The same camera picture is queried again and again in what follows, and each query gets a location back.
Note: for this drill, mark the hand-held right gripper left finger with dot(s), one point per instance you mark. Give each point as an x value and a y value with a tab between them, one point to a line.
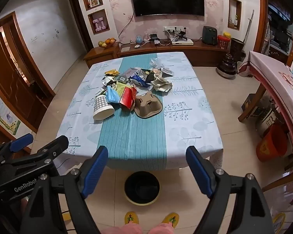
95	173

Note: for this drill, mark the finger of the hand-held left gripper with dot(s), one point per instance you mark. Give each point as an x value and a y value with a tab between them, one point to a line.
22	142
51	151

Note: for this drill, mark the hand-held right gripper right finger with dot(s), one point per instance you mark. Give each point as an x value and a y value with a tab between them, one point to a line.
199	173

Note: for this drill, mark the round black trash bin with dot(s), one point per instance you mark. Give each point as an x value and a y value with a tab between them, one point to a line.
141	189

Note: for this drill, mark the checked paper cup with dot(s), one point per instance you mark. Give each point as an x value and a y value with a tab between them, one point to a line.
101	107

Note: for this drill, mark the blue face mask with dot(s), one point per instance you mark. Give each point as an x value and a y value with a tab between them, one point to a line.
112	96

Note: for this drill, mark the red packet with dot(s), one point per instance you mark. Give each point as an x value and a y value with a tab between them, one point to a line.
127	100

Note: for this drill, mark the gold green packet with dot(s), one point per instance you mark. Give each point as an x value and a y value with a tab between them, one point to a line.
122	87

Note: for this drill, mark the silver wrapper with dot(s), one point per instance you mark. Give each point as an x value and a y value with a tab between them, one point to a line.
108	80

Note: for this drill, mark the beige cloth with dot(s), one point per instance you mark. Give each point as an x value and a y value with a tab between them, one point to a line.
161	84

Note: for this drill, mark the yellow snack wrapper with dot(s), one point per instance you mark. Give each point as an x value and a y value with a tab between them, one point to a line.
111	72

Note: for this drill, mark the blue white packet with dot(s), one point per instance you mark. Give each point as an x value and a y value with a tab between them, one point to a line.
136	80

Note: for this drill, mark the grey card packet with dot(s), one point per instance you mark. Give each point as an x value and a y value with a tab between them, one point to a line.
128	74

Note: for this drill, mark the white striped packet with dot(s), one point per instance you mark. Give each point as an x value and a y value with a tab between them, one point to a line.
167	71

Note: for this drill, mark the clear plastic bottle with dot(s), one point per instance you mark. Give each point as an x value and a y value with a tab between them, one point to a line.
156	62

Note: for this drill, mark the yellow slipper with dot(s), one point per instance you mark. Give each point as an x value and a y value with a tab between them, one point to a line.
131	218
171	218

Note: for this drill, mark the pink pants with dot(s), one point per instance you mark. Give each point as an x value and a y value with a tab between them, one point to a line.
127	229

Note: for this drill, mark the wooden door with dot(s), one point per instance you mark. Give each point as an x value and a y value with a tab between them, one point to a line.
12	78

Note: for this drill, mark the white teal printed tablecloth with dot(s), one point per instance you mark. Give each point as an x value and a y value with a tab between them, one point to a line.
146	131

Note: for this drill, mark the orange bucket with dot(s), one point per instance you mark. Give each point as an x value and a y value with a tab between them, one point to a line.
271	146

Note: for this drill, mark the wooden side cabinet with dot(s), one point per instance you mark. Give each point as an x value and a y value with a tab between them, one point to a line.
100	56

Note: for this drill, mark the brown ceramic jar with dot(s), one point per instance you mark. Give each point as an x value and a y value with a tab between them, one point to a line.
227	64

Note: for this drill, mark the pink printed tablecloth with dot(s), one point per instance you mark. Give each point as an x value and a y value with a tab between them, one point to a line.
271	78

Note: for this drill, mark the long wooden television cabinet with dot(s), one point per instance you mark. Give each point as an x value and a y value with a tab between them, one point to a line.
197	53

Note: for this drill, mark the fruit bowl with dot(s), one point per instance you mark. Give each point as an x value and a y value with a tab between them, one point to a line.
107	44

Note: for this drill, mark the dark brown bin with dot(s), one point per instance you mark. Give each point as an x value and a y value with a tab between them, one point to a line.
236	50

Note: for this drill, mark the white set-top box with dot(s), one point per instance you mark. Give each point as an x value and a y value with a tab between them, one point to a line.
183	42

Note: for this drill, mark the red container yellow lid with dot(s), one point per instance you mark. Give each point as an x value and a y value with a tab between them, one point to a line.
223	42

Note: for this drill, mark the pink dumbbell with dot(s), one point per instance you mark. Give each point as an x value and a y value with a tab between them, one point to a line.
102	25
96	25

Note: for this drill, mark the black tripod stand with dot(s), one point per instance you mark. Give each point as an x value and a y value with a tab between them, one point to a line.
180	37

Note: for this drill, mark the dark air fryer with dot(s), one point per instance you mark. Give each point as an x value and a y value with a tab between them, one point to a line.
209	35

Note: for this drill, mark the blue round lamp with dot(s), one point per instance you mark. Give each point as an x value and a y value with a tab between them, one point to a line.
139	39

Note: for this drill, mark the small black screen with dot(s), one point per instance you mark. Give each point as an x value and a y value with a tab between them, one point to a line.
154	36

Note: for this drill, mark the long metal stick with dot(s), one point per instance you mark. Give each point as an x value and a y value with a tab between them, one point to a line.
249	24

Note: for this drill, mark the wall poster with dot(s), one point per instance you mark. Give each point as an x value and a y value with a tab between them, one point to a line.
2	117

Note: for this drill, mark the wall power strip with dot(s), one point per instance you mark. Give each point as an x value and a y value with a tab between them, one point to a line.
171	28

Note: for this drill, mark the picture frame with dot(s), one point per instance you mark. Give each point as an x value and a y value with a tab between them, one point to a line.
93	0

